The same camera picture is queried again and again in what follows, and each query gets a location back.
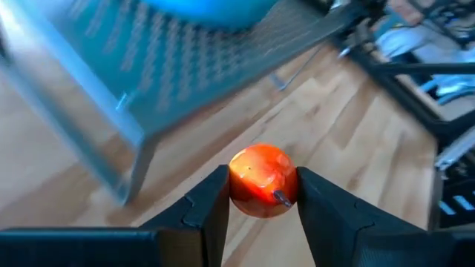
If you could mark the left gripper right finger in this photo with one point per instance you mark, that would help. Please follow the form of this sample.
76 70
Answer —
371 244

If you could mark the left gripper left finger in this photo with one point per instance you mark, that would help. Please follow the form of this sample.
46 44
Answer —
111 248

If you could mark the small red-orange toy fruit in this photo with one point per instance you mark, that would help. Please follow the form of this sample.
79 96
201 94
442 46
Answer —
259 178

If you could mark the grey perforated metal stand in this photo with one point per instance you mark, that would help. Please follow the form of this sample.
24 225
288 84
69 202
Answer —
167 74

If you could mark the blue collapsible colander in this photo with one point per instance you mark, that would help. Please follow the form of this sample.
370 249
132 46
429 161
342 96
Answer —
211 11

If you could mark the black vented metal panel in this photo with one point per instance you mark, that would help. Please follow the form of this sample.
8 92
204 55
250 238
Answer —
458 204

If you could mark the silver frame bracket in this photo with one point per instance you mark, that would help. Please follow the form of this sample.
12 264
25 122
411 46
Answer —
454 152

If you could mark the black aluminium rig frame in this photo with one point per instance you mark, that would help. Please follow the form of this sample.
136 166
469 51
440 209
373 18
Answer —
401 89

